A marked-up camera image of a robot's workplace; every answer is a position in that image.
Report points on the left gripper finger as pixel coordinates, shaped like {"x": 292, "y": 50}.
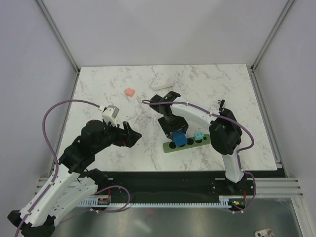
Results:
{"x": 127, "y": 128}
{"x": 131, "y": 139}

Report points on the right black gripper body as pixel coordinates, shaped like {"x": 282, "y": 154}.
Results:
{"x": 172, "y": 123}

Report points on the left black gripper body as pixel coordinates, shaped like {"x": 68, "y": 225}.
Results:
{"x": 111, "y": 136}

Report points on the blue cube socket adapter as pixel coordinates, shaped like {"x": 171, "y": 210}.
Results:
{"x": 179, "y": 138}

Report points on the green power strip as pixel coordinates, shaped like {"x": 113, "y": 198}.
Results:
{"x": 169, "y": 147}

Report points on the teal plug adapter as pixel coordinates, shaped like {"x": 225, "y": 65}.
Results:
{"x": 199, "y": 136}

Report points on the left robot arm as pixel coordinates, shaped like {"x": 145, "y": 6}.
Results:
{"x": 52, "y": 203}

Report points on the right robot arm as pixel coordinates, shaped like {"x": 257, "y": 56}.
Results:
{"x": 225, "y": 134}

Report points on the pink plug adapter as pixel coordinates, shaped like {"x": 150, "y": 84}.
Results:
{"x": 130, "y": 92}

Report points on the white triangular power strip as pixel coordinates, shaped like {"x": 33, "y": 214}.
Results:
{"x": 162, "y": 81}

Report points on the smartphone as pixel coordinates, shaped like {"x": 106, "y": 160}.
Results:
{"x": 264, "y": 233}

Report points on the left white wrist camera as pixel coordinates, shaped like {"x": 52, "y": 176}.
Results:
{"x": 109, "y": 115}

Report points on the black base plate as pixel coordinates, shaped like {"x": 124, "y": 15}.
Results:
{"x": 166, "y": 185}

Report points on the white slotted cable duct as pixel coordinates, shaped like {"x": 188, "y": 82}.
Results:
{"x": 115, "y": 202}

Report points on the right aluminium frame post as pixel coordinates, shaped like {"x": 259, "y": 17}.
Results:
{"x": 274, "y": 30}

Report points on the aluminium frame post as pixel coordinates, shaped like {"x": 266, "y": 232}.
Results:
{"x": 274, "y": 30}
{"x": 53, "y": 27}

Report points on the left aluminium frame post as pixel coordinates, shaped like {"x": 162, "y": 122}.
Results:
{"x": 53, "y": 27}

